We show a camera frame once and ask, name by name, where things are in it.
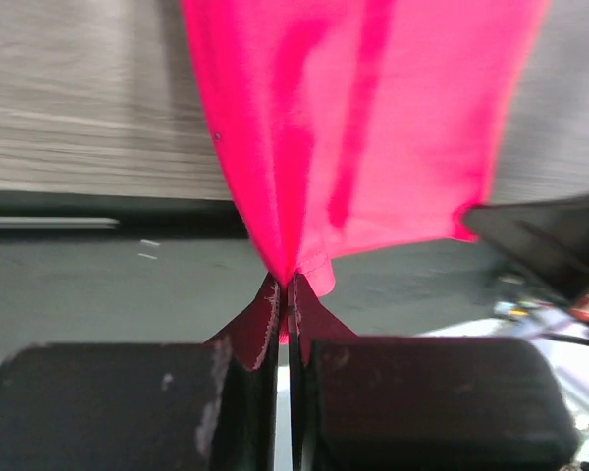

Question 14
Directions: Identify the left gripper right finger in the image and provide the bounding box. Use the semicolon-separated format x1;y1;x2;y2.
285;271;580;471

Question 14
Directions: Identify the pink t shirt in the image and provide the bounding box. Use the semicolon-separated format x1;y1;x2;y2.
179;0;554;298

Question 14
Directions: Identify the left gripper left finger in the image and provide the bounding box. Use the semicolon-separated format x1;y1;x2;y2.
0;272;282;471

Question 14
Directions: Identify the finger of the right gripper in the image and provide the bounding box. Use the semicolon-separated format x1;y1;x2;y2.
462;193;589;299

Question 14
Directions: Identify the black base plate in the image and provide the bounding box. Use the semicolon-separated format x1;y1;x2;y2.
0;191;498;363

